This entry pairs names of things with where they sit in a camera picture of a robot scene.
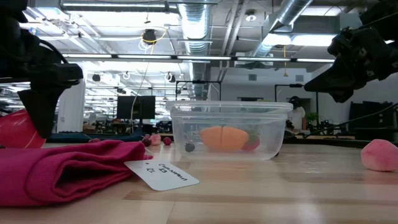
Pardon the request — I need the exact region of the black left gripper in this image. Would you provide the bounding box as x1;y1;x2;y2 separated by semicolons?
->
15;63;84;139

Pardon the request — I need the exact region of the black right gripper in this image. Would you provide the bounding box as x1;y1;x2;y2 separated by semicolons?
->
303;34;398;103

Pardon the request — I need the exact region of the red toy bell pepper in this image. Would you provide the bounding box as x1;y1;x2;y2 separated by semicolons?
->
0;108;47;149

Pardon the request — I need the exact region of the pink toy peach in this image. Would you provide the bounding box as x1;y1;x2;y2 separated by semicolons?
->
360;139;398;172

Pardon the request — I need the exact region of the red toy strawberry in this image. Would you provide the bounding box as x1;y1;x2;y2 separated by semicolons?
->
241;129;261;152

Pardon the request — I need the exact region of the orange toy fruit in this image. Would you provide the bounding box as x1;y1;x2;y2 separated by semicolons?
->
199;125;250;152

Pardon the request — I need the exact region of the clear plastic tupperware container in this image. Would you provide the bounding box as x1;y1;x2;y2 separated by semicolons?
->
165;100;294;161

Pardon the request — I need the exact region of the white building pillar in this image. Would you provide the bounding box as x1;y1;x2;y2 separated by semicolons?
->
57;79;87;133

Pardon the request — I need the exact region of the green succulent plant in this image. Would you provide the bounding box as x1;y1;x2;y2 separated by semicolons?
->
306;111;320;126

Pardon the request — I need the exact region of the black cabinet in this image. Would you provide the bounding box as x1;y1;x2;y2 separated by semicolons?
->
348;100;396;141

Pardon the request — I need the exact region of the person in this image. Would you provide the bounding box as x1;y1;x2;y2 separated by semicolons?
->
287;95;308;131

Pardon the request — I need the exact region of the dark blue folded cloth napkin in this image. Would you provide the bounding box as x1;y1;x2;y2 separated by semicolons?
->
46;129;146;144

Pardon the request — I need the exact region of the magenta folded cloth napkin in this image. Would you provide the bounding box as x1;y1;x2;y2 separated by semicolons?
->
0;139;154;208

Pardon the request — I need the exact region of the black computer monitor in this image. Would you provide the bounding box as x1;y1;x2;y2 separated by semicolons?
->
116;95;156;120

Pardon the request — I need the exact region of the white paper tag, long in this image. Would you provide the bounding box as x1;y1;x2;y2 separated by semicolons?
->
124;159;200;192

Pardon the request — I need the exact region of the horizontal light bar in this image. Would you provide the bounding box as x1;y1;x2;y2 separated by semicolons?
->
62;53;335;64

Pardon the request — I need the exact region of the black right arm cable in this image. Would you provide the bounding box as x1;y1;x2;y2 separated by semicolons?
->
298;102;398;139

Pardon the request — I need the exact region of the black metal frame, tall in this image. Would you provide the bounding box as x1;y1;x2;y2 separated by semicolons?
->
274;83;320;125

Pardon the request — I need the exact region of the black table edge rail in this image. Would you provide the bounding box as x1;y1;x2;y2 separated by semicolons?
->
282;136;398;149

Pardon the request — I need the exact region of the silver slanted ceiling duct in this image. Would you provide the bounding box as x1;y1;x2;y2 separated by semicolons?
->
248;0;313;58

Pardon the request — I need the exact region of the yellow hanging cable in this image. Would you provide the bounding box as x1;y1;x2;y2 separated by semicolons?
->
129;27;169;133

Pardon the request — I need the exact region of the black overhead camera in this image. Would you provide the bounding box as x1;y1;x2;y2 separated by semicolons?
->
142;28;158;45

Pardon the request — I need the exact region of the black metal frame, wide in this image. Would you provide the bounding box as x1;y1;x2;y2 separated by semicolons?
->
175;80;223;101

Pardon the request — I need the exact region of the silver vertical ceiling duct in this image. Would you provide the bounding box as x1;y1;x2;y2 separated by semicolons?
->
177;0;213;100

